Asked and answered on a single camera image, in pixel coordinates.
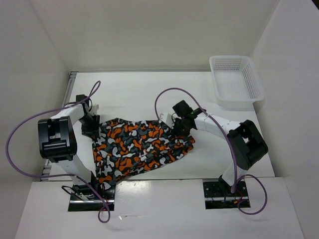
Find orange camouflage shorts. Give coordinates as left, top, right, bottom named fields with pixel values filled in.
left=92, top=118, right=195, bottom=191

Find purple cable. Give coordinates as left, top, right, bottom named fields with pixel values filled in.
left=5, top=80, right=112, bottom=223
left=154, top=88, right=269, bottom=215

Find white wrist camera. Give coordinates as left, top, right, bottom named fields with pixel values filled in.
left=159, top=113, right=174, bottom=129
left=89, top=104, right=99, bottom=116

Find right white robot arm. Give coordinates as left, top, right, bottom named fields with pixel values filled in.
left=172, top=100, right=269, bottom=196

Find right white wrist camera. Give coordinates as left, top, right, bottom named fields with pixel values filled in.
left=159, top=113, right=174, bottom=129

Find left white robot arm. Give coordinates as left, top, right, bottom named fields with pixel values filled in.
left=37, top=95, right=100, bottom=200

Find white perforated plastic basket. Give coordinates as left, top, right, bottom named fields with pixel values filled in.
left=209, top=55, right=265, bottom=108

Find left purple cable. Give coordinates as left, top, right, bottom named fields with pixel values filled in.
left=5, top=80, right=112, bottom=223

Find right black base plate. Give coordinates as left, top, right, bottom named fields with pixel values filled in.
left=202, top=179, right=251, bottom=210

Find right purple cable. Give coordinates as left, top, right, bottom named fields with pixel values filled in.
left=154, top=88, right=269, bottom=215

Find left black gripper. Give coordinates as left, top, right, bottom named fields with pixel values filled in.
left=78, top=114, right=100, bottom=138

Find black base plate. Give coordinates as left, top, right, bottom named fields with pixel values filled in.
left=61, top=185, right=115, bottom=212
left=202, top=179, right=251, bottom=210

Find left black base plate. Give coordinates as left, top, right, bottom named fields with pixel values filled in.
left=61, top=185, right=115, bottom=212

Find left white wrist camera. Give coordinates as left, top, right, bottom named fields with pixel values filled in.
left=89, top=104, right=99, bottom=116

